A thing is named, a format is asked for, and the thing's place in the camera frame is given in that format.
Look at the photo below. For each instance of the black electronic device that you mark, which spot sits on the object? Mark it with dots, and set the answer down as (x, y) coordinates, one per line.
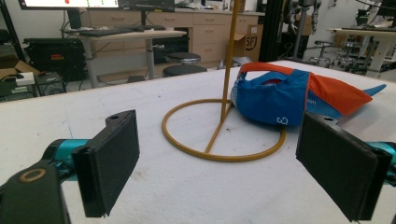
(49, 82)

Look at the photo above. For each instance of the light wooden cabinet row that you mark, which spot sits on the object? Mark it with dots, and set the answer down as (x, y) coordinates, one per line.
(208, 34)

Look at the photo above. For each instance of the black metal frame pillar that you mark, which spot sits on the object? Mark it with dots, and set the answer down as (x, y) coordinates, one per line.
(270, 28)

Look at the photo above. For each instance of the grey metal post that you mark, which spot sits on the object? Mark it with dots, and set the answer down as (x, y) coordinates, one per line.
(301, 31)

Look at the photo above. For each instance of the large black equipment case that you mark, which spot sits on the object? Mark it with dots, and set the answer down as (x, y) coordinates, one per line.
(53, 57)

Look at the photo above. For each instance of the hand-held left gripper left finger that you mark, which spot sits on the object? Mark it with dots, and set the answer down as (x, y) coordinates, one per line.
(107, 161)

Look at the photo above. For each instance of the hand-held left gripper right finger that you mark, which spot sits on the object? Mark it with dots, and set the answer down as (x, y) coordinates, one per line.
(336, 165)

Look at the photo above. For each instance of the black slanted pole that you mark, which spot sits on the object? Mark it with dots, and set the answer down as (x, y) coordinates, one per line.
(11, 31)

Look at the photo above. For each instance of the white work table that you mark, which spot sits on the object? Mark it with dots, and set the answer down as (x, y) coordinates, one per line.
(367, 33)

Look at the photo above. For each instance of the small white box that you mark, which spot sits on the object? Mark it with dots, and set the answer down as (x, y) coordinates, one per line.
(26, 79)

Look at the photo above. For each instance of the light wooden standing desk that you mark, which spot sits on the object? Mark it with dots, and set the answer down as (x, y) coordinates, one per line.
(140, 34)

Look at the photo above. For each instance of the black round stool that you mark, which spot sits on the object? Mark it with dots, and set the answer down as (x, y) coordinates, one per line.
(183, 70)
(183, 57)

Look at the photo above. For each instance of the printed brown cardboard box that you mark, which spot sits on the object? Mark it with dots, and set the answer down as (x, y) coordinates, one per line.
(250, 42)

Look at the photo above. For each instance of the open plain cardboard box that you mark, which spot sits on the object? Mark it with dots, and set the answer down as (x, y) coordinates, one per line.
(12, 67)

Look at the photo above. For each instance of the dark computer monitor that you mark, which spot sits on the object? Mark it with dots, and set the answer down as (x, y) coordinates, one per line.
(146, 4)

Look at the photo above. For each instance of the computer monitor with bright screen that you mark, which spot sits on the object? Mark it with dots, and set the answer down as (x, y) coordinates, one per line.
(71, 3)

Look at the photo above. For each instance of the blue and orange cap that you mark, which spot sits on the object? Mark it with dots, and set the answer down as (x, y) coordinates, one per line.
(271, 102)

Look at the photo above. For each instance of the black keyboard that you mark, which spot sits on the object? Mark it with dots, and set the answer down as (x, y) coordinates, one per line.
(104, 32)

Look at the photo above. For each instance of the yellow metal hat stand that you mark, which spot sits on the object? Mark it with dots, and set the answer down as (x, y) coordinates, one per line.
(230, 62)

